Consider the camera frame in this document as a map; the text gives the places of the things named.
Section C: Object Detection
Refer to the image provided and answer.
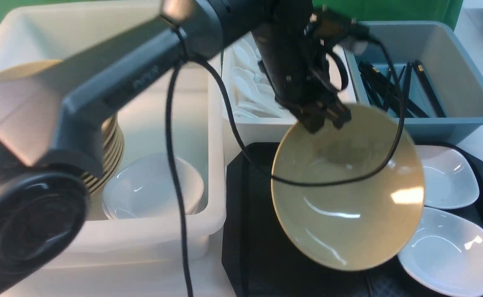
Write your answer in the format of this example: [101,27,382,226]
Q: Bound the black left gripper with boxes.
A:
[252,0,352,134]

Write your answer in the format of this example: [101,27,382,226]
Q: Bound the tan noodle bowl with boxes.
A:
[270,104,425,271]

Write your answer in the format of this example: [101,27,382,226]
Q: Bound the white dish tray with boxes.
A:
[397,207,483,297]
[417,145,480,210]

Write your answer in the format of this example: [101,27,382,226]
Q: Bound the white spoon bin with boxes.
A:
[221,33,357,145]

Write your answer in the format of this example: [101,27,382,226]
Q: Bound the pile of white spoons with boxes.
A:
[223,34,293,119]

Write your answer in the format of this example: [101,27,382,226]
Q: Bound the bundle of black chopsticks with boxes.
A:
[358,60,447,118]

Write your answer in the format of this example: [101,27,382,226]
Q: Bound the grey chopstick bin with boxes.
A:
[366,21,483,144]

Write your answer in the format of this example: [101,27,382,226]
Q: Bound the large white plastic tub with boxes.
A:
[0,0,226,269]

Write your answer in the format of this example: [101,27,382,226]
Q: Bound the black serving tray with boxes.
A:
[222,142,483,297]

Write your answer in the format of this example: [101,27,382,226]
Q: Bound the stacked white dishes in tub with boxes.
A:
[102,153,204,219]

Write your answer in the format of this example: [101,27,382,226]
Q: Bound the stack of tan bowls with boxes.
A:
[0,59,125,197]

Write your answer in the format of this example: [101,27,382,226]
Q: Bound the black cable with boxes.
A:
[165,37,405,297]

